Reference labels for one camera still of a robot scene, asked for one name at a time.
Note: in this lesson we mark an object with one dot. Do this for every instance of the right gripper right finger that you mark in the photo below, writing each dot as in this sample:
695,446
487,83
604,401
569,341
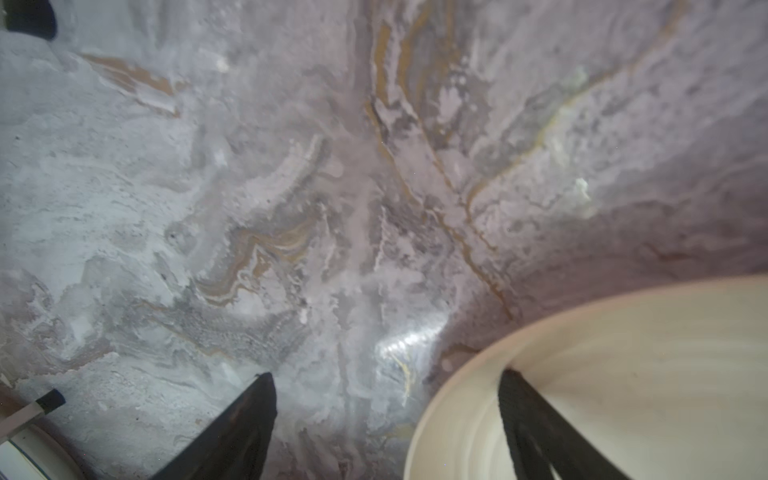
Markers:
541,442

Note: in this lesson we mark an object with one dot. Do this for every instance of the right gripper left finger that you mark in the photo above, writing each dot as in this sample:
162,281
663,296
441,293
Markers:
235,444

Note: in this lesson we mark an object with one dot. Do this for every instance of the chrome wire dish rack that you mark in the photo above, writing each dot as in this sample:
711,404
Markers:
30,413

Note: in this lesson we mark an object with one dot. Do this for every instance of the beige plate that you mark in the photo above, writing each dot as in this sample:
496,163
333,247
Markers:
667,383

